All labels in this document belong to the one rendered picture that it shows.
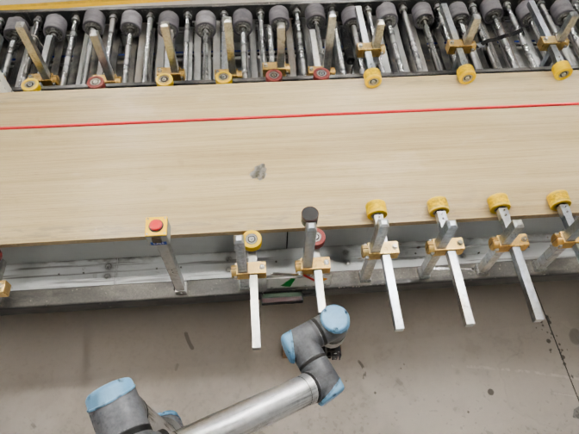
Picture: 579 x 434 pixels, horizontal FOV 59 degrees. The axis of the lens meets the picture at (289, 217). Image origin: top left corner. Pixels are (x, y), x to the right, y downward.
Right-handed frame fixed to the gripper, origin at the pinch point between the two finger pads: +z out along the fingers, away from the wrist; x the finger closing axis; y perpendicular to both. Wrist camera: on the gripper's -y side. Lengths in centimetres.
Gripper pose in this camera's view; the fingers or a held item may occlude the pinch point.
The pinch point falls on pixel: (325, 348)
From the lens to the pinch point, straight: 194.6
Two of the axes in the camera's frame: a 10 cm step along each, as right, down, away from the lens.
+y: 0.7, 8.5, -5.3
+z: -0.2, 5.3, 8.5
